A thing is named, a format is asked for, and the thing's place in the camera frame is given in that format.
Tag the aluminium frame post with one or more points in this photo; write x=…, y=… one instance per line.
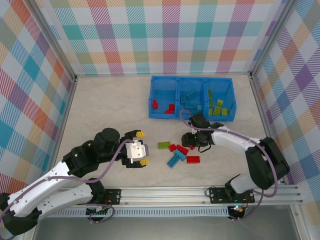
x=56, y=42
x=272, y=37

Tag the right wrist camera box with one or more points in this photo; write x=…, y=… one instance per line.
x=198, y=120

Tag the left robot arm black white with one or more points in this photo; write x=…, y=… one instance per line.
x=50, y=195

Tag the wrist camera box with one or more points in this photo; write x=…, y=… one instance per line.
x=198, y=120
x=136, y=150

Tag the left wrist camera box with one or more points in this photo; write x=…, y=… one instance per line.
x=136, y=150

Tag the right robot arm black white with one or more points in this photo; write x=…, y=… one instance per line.
x=265, y=165

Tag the aluminium side rail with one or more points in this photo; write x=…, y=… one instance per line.
x=67, y=110
x=263, y=112

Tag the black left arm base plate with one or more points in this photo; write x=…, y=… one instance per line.
x=115, y=196

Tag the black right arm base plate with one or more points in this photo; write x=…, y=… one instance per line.
x=216, y=195

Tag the red lego brick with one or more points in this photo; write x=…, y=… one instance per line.
x=193, y=159
x=172, y=147
x=171, y=107
x=155, y=103
x=168, y=111
x=191, y=147
x=182, y=149

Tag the small circuit board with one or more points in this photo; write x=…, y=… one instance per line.
x=98, y=210
x=237, y=208

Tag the large blue lego brick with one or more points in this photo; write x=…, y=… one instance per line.
x=190, y=95

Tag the aluminium mounting rail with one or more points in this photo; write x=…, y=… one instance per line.
x=162, y=196

